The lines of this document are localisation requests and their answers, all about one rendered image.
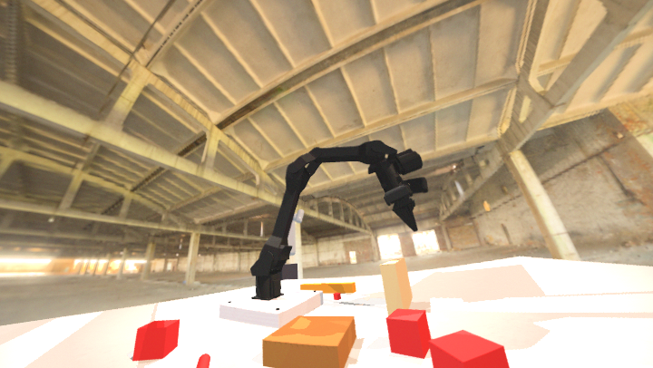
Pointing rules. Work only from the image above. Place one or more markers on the yellow long bar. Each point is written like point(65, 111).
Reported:
point(342, 288)

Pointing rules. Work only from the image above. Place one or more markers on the red cylinder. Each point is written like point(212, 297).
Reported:
point(204, 361)

